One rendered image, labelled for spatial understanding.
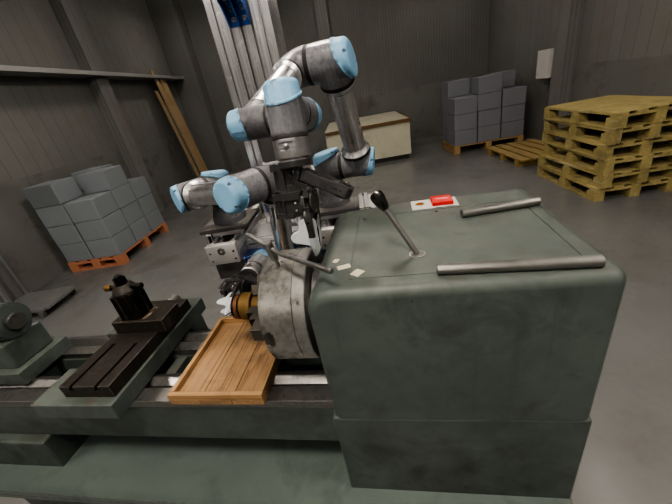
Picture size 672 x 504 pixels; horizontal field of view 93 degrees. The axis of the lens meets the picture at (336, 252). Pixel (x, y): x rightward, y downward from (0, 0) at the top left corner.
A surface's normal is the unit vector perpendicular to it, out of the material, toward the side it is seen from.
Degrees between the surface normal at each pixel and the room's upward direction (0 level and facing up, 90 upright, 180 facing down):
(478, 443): 90
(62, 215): 90
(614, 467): 0
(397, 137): 90
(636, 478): 0
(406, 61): 90
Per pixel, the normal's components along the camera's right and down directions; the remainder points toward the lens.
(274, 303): -0.21, -0.13
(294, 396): -0.18, -0.88
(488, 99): -0.04, 0.46
